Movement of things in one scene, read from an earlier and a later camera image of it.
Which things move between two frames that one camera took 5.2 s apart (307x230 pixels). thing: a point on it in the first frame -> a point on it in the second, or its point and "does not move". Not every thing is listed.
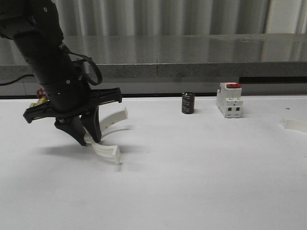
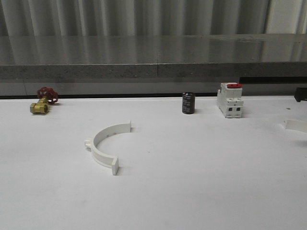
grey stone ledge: [180, 55] does not move
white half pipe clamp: [103, 149] -> [102, 159]
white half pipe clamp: [295, 124] does not move
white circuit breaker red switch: [229, 99] does not move
